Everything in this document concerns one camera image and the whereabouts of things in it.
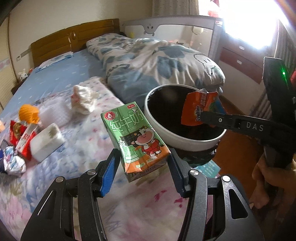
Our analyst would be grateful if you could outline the teal white paper box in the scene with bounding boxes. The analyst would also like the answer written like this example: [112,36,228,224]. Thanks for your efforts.
[195,160,221,178]

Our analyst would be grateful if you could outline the blue bed sheet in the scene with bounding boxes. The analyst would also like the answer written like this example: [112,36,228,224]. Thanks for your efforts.
[1,49,104,118]

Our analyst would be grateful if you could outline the red snack packet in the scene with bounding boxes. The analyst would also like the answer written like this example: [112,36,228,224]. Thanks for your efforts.
[10,120,27,146]

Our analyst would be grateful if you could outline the orange snack wrapper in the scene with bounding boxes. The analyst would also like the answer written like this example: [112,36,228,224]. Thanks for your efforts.
[181,89,227,126]

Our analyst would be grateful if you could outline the floral pink blue quilt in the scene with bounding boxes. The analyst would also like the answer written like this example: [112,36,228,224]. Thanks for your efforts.
[1,77,188,240]

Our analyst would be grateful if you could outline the red brown drawer cabinet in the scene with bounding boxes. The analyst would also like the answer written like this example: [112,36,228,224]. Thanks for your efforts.
[220,34,273,84]

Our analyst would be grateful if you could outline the red white snack box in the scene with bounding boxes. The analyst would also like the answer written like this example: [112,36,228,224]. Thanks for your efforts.
[16,124,39,161]

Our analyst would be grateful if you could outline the white rabbit plush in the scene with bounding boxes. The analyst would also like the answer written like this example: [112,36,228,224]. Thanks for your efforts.
[18,69,28,82]

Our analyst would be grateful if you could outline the blue white cartoon duvet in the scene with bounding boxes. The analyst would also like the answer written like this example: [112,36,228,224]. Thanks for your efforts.
[86,33,225,108]

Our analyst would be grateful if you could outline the orange foam fruit net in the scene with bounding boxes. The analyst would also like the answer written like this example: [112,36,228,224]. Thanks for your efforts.
[18,104,40,124]

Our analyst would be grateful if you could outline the person's right hand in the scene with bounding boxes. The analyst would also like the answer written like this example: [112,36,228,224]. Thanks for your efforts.
[250,155,295,211]

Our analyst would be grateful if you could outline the dark wooden nightstand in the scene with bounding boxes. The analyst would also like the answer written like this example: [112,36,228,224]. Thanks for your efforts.
[11,78,27,95]

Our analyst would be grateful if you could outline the beige sliding wardrobe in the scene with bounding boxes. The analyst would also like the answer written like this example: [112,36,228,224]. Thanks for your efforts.
[0,17,17,112]

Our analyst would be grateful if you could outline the wooden headboard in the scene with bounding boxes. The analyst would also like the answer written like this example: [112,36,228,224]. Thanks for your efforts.
[31,19,120,67]

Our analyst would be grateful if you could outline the green milk carton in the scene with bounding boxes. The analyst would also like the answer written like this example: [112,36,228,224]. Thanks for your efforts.
[101,102,171,182]

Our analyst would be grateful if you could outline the striped window curtain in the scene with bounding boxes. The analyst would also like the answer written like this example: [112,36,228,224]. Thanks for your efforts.
[152,0,199,16]

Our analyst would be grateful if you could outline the white round trash bin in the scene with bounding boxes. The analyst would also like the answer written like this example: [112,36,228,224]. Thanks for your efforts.
[144,84,226,152]

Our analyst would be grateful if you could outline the white tissue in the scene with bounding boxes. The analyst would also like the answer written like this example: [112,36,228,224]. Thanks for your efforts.
[71,85,99,115]

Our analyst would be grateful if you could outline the white foam block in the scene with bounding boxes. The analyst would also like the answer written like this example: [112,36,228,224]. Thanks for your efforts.
[30,123,65,163]

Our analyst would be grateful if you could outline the grey baby crib rail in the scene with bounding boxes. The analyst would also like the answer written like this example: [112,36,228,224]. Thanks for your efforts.
[122,15,225,63]

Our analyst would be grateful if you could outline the silver blue wrapper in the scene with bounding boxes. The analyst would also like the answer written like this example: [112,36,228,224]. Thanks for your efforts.
[0,140,27,177]

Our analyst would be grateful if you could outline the light blue pillow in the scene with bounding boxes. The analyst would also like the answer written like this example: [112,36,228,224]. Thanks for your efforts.
[36,51,74,72]

